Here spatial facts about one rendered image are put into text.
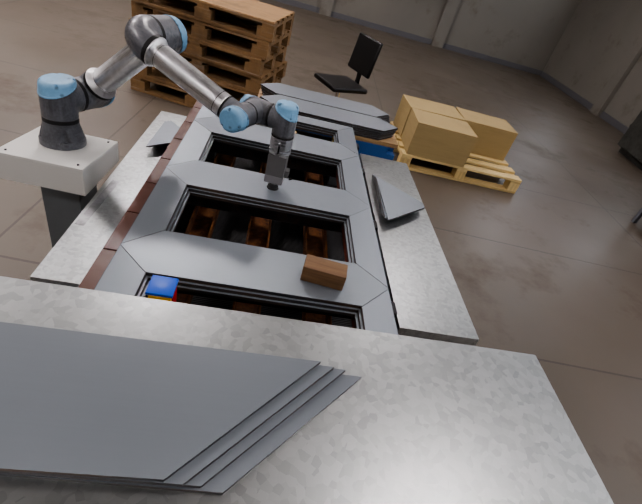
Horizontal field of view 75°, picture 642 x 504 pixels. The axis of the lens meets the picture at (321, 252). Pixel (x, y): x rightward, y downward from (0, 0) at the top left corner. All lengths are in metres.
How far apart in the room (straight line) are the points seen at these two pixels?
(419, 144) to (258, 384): 3.66
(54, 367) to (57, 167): 1.10
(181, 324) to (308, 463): 0.30
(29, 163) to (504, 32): 11.87
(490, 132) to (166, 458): 4.50
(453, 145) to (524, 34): 8.85
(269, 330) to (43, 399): 0.33
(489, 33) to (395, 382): 12.07
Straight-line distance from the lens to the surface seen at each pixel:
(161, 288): 1.02
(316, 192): 1.56
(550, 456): 0.81
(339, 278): 1.12
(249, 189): 1.49
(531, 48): 13.04
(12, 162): 1.77
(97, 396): 0.63
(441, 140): 4.17
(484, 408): 0.79
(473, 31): 12.46
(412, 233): 1.71
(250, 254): 1.19
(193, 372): 0.64
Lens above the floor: 1.60
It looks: 37 degrees down
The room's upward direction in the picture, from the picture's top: 17 degrees clockwise
